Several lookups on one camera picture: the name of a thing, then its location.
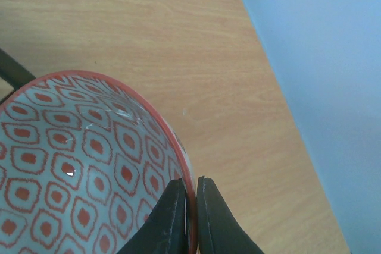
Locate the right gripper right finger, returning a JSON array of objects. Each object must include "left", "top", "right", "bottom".
[{"left": 196, "top": 176, "right": 263, "bottom": 254}]

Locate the black wire dish rack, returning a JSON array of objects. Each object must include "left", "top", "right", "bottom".
[{"left": 1, "top": 49, "right": 36, "bottom": 103}]

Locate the red patterned white bowl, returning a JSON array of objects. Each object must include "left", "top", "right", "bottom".
[{"left": 1, "top": 70, "right": 197, "bottom": 253}]

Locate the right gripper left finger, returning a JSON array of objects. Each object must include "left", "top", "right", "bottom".
[{"left": 118, "top": 179, "right": 186, "bottom": 254}]

